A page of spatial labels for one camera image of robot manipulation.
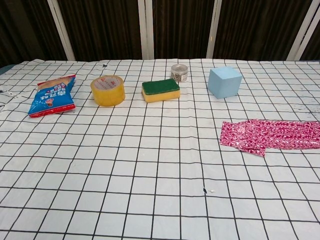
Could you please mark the white black-grid tablecloth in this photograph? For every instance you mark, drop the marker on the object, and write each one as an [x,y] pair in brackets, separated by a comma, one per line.
[150,175]

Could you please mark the dark brown pleated curtain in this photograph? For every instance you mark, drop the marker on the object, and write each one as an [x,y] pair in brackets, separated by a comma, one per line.
[105,25]

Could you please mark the white partition frame post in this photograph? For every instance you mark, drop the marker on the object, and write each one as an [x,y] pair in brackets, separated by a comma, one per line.
[61,30]
[145,30]
[214,30]
[303,32]

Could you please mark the blue padded table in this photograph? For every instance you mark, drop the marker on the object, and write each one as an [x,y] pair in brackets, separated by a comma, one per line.
[3,70]

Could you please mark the red patterned candy strip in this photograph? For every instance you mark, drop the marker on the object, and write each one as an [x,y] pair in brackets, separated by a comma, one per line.
[287,135]

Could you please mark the clear round jar of clips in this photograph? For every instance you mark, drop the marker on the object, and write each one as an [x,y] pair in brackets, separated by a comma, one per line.
[179,73]

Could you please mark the yellow packing tape roll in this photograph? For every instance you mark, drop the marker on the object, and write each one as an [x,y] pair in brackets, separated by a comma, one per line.
[107,96]

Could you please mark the yellow green scouring sponge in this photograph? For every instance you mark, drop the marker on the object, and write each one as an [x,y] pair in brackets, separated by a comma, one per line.
[160,87]

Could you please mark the light blue foam cube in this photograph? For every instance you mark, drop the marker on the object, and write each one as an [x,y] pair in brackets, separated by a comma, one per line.
[222,82]

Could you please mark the blue red snack bag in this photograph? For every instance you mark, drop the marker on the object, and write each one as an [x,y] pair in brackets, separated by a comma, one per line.
[50,100]

